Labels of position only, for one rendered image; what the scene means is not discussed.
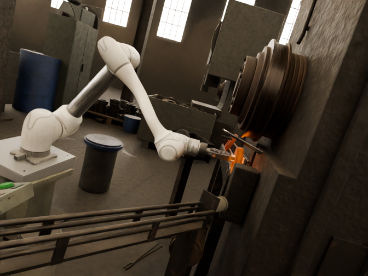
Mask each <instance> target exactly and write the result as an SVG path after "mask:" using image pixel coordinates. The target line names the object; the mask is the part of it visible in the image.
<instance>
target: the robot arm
mask: <svg viewBox="0 0 368 276"><path fill-rule="evenodd" d="M97 47H98V50H99V53H100V55H101V57H102V59H103V60H104V62H105V63H106V65H105V66H104V67H103V69H102V70H101V71H100V72H99V73H98V74H97V75H96V76H95V77H94V78H93V79H92V80H91V81H90V82H89V83H88V85H87V86H86V87H85V88H84V89H83V90H82V91H81V92H80V93H79V94H78V95H77V96H76V97H75V98H74V99H73V100H72V102H71V103H70V104H69V105H62V106H61V107H60V108H58V109H57V110H56V111H54V112H53V113H52V112H50V111H48V110H45V109H41V108H38V109H35V110H33V111H31V112H30V113H29V114H28V115H27V116H26V118H25V120H24V124H23V127H22V132H21V144H20V148H19V149H15V150H11V151H10V153H9V154H11V155H14V160H25V161H27V162H29V163H31V164H32V165H37V164H39V163H41V162H44V161H46V160H50V159H53V158H57V157H58V155H57V154H55V153H52V152H51V151H50V148H51V144H52V143H54V142H55V141H56V140H57V139H62V138H64V137H67V136H70V135H72V134H74V133H75V132H76V131H77V130H78V128H79V126H80V124H81V122H82V115H83V114H84V113H85V112H86V111H87V110H88V109H89V108H90V107H91V106H92V105H93V104H94V103H95V101H96V100H97V99H98V98H99V97H100V96H101V95H102V94H103V93H104V92H105V91H106V90H107V89H108V88H109V87H110V86H111V85H112V84H113V83H114V82H115V81H116V80H117V79H118V78H119V79H120V80H121V81H122V82H123V83H124V84H125V85H126V86H127V87H128V88H129V89H130V90H131V92H132V93H133V94H134V96H135V98H136V100H137V103H138V104H139V106H140V109H141V111H142V113H143V116H144V118H145V120H146V122H147V124H148V126H149V128H150V130H151V132H152V133H153V135H154V138H155V141H154V144H155V146H156V149H157V152H158V155H159V156H160V158H161V159H162V160H163V161H165V162H174V161H176V160H178V159H179V158H180V157H181V156H182V154H186V155H189V156H194V157H196V156H197V155H198V156H199V157H203V158H204V157H205V155H208V156H209V157H211V158H217V159H223V160H227V161H229V162H230V160H231V161H234V160H235V155H233V154H232V153H227V152H224V151H221V150H218V149H215V148H207V146H208V144H207V143H203V142H201V143H200V140H196V139H193V138H189V137H187V136H185V135H182V134H178V133H174V132H172V131H169V130H166V129H165V128H164V127H163V126H162V125H161V123H160V122H159V120H158V118H157V116H156V114H155V112H154V109H153V107H152V105H151V102H150V100H149V98H148V96H147V93H146V91H145V89H144V88H143V86H142V84H141V82H140V80H139V79H138V77H137V75H136V73H135V71H134V69H136V68H137V67H138V65H139V63H140V56H139V53H138V52H137V51H136V49H135V48H134V47H132V46H130V45H127V44H123V43H119V42H116V41H115V40H114V39H113V38H111V37H103V38H101V39H100V40H99V41H98V43H97Z"/></svg>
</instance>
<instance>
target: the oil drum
mask: <svg viewBox="0 0 368 276"><path fill-rule="evenodd" d="M60 66H61V59H58V58H55V57H51V56H47V55H44V54H42V53H38V52H35V51H34V50H27V49H20V59H19V67H18V73H17V75H18V78H17V79H16V86H15V93H14V101H13V104H12V107H13V108H14V109H16V110H18V111H21V112H25V113H30V112H31V111H33V110H35V109H38V108H41V109H45V110H48V111H50V112H53V106H54V100H55V94H56V88H57V84H58V78H59V72H60Z"/></svg>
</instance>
